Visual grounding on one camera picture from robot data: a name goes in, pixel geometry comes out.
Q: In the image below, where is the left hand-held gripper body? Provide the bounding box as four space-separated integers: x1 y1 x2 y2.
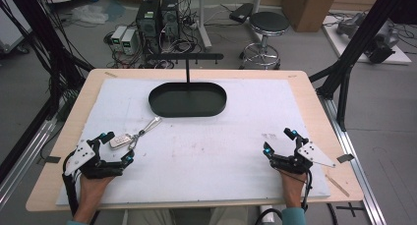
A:
63 138 127 180

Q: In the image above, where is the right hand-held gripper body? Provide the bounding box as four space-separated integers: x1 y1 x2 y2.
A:
270 138 337 176

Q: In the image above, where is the silver car key with keychain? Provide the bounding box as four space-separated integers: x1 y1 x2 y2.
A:
108 115 163 151

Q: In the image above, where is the black key rack with tray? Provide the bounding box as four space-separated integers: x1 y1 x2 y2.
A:
146 52 228 118

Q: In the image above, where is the person's right hand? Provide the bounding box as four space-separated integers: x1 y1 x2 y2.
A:
278 169 308 209

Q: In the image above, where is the person's left hand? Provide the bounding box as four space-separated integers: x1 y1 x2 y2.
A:
74 175 115 217

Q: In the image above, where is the thin wooden stick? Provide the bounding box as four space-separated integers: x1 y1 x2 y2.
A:
325 174 351 198

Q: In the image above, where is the white foam mat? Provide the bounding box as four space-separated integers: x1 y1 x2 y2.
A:
55 78 331 206

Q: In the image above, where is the black tape cross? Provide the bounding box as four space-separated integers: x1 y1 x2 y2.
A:
335 201 365 218

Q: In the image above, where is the grey power supply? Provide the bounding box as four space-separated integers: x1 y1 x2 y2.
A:
120 28 138 56
110 25 128 53

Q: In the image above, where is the white floor board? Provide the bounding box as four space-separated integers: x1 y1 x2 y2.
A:
322 15 413 66

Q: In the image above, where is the black round stool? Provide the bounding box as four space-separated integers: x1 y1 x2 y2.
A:
238 11 292 71

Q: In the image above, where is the large black computer tower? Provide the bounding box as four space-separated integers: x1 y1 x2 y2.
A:
135 0 162 55

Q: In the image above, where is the clear plastic bag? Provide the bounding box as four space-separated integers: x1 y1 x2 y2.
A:
70 4 109 25

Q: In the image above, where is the brown cardboard box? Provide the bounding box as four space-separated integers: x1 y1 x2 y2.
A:
280 0 341 33

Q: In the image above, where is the grey robot device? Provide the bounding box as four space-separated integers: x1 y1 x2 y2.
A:
335 12 401 65

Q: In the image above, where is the black power adapter box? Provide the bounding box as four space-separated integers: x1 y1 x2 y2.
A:
228 2 255 25

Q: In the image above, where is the small black computer tower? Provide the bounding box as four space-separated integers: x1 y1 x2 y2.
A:
159 0 181 40

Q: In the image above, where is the white desk leg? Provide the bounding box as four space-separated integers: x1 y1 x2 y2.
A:
196 0 213 51

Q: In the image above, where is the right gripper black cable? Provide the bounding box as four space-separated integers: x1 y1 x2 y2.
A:
300 171 315 213

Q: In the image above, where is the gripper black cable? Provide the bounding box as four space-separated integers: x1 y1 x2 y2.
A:
300 171 315 213
61 150 81 217

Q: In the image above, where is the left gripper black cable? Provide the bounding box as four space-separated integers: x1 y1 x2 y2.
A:
61 150 81 217

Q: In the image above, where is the aluminium rail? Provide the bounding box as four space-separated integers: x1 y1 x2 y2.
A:
318 96 388 225
0 118 58 210

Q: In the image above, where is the black metal frame stand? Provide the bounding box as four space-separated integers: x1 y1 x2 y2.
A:
308 0 417 133
0 0 96 121

